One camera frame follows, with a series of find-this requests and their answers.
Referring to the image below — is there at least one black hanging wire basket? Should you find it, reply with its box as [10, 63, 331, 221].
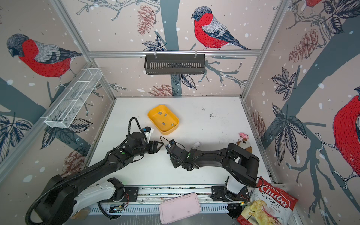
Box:
[144, 54, 206, 75]

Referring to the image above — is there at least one white mini stapler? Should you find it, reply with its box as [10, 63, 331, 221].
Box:
[191, 142, 201, 149]

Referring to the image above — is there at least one red cassava chips bag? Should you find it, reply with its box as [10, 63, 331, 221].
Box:
[236, 177, 298, 225]

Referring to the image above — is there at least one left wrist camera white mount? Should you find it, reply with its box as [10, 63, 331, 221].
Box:
[142, 127, 154, 143]

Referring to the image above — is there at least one yellow plastic tray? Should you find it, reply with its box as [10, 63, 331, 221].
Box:
[147, 105, 179, 135]

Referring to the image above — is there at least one white mesh wall shelf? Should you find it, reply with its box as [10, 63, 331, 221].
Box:
[45, 68, 103, 128]

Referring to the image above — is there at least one pink plastic lid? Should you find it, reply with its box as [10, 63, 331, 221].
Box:
[159, 193, 201, 225]

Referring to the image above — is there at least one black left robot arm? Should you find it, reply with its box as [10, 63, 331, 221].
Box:
[25, 132, 163, 225]

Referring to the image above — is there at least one brown plush toy keychain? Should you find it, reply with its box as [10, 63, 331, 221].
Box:
[236, 133, 252, 153]

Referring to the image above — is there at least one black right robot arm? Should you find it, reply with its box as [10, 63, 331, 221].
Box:
[166, 142, 260, 188]

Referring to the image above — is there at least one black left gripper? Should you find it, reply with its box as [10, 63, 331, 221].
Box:
[133, 140, 165, 157]

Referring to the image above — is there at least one glass spice jar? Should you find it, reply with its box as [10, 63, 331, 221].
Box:
[71, 207, 91, 220]

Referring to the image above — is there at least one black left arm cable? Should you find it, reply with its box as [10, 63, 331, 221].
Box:
[24, 117, 147, 225]

